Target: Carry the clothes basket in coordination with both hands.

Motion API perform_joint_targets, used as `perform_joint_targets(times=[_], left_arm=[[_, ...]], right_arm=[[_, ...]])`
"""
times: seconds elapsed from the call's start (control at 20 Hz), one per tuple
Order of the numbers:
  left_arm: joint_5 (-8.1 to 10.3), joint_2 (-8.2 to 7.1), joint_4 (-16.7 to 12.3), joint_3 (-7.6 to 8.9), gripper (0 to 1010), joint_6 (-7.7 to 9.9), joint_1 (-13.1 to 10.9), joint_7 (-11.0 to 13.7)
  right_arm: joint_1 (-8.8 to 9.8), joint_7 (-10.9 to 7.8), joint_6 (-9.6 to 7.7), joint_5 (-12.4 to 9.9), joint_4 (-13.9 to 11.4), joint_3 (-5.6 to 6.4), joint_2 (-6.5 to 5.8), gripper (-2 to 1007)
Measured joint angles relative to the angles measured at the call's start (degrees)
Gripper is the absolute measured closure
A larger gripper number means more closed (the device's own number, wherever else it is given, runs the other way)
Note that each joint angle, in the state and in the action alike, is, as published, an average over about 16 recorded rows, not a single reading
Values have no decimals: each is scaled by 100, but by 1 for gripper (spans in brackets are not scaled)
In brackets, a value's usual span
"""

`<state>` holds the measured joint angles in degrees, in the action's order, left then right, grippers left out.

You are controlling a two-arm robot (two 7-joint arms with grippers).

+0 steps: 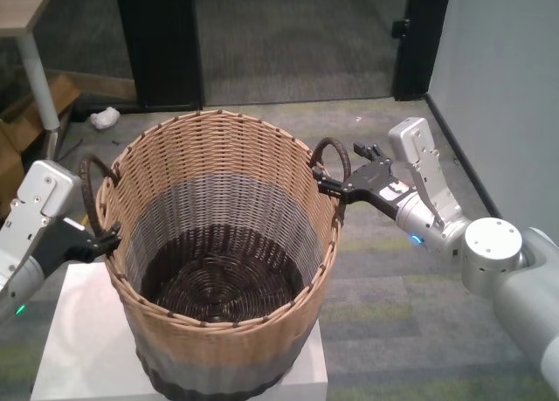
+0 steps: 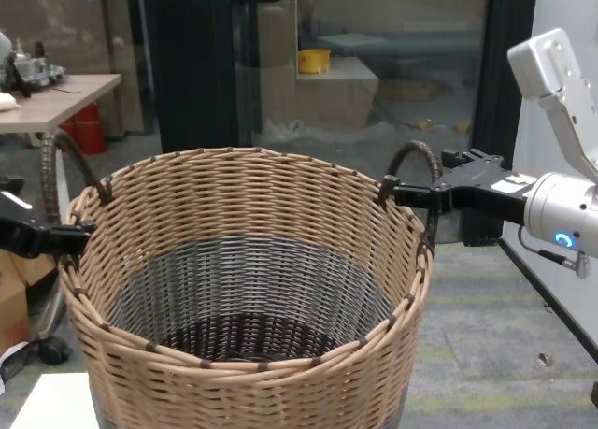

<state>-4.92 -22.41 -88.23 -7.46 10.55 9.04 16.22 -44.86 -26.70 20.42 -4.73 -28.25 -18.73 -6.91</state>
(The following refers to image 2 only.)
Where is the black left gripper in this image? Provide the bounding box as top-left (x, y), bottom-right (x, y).
top-left (0, 176), bottom-right (97, 258)

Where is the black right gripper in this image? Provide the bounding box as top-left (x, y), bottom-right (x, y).
top-left (383, 147), bottom-right (534, 224)

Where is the tan grey woven laundry basket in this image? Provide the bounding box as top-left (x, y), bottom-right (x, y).
top-left (39, 132), bottom-right (444, 429)

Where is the red fire extinguisher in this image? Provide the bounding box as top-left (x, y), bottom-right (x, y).
top-left (60, 115), bottom-right (80, 143)
top-left (74, 102), bottom-right (107, 155)

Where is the brown cardboard box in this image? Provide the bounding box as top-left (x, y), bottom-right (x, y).
top-left (0, 249), bottom-right (60, 350)

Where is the wooden desk with white leg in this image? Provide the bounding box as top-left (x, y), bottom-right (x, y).
top-left (0, 73), bottom-right (123, 148)

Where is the beige stepped block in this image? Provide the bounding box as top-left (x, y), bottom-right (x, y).
top-left (296, 57), bottom-right (379, 131)

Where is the grey wheeled stand base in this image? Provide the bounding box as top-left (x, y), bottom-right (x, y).
top-left (27, 260), bottom-right (74, 367)

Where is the grey metal device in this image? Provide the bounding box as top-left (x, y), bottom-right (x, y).
top-left (0, 29), bottom-right (66, 98)

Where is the yellow bucket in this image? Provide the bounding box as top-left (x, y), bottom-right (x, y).
top-left (297, 49), bottom-right (332, 74)

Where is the black door post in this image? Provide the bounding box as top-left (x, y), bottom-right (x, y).
top-left (471, 0), bottom-right (538, 248)
top-left (153, 0), bottom-right (239, 154)

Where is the grey right arm cable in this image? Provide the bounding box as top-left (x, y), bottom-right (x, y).
top-left (517, 222), bottom-right (591, 279)

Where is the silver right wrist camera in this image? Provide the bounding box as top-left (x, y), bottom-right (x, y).
top-left (507, 26), bottom-right (598, 185)

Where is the white square pedestal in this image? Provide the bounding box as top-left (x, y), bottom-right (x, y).
top-left (8, 372), bottom-right (94, 429)

